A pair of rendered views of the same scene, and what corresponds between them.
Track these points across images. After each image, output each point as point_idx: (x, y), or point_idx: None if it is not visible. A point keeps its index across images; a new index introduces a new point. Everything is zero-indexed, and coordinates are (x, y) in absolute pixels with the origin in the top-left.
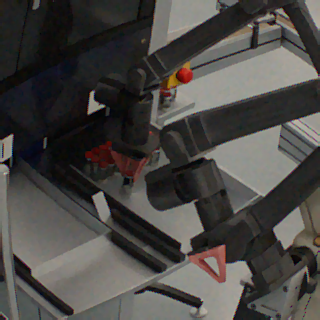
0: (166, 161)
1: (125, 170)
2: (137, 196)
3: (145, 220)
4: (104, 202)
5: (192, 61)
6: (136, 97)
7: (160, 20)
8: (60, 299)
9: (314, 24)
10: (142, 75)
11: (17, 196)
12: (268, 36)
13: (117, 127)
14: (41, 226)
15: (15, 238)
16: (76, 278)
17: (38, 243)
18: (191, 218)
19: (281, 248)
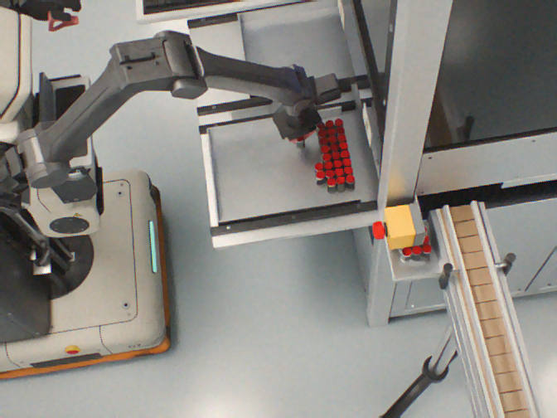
0: (318, 195)
1: (303, 135)
2: (289, 148)
3: (246, 122)
4: (279, 104)
5: (453, 313)
6: None
7: (385, 148)
8: (201, 21)
9: (99, 90)
10: None
11: (337, 60)
12: None
13: (318, 114)
14: (293, 60)
15: (288, 33)
16: (225, 54)
17: (274, 48)
18: (242, 168)
19: (6, 5)
